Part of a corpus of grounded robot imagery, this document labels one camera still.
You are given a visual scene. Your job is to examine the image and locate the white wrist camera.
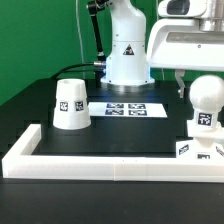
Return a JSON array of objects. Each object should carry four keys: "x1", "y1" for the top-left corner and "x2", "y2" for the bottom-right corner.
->
[{"x1": 157, "y1": 0, "x2": 224, "y2": 20}]

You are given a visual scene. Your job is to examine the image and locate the white thin cable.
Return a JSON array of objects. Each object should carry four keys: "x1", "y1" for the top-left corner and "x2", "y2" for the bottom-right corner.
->
[{"x1": 75, "y1": 0, "x2": 86, "y2": 80}]

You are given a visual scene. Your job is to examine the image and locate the white marker tag sheet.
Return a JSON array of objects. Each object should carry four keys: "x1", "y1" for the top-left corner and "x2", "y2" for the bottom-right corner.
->
[{"x1": 88, "y1": 102, "x2": 167, "y2": 118}]

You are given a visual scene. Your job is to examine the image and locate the white lamp shade hood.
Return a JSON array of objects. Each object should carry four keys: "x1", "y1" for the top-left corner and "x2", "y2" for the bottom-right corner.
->
[{"x1": 53, "y1": 79, "x2": 91, "y2": 130}]

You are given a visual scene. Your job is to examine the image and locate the black cable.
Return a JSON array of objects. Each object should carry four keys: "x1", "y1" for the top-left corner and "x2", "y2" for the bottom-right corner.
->
[{"x1": 50, "y1": 61, "x2": 107, "y2": 80}]

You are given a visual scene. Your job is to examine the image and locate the white lamp base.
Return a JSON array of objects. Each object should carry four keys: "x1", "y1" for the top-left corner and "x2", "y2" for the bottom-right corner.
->
[{"x1": 175, "y1": 120, "x2": 224, "y2": 161}]

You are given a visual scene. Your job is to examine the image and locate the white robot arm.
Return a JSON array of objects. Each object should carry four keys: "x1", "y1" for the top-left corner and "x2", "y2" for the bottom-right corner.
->
[{"x1": 101, "y1": 0, "x2": 224, "y2": 92}]

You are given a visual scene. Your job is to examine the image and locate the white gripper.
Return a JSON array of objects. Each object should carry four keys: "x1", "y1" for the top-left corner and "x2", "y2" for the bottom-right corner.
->
[{"x1": 147, "y1": 19, "x2": 224, "y2": 98}]

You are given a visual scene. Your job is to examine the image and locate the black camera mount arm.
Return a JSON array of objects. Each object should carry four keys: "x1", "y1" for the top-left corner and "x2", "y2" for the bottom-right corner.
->
[{"x1": 87, "y1": 0, "x2": 109, "y2": 61}]

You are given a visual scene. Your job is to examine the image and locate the white U-shaped frame barrier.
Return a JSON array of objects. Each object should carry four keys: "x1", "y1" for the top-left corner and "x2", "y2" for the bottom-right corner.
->
[{"x1": 2, "y1": 124, "x2": 224, "y2": 183}]

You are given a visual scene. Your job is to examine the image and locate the white lamp bulb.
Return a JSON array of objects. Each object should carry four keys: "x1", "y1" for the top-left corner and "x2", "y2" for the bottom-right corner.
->
[{"x1": 189, "y1": 75, "x2": 224, "y2": 129}]

